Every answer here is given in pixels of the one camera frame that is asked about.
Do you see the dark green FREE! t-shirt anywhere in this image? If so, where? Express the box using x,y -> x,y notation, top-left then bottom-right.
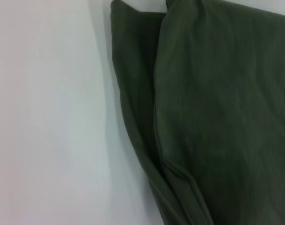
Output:
110,0 -> 285,225

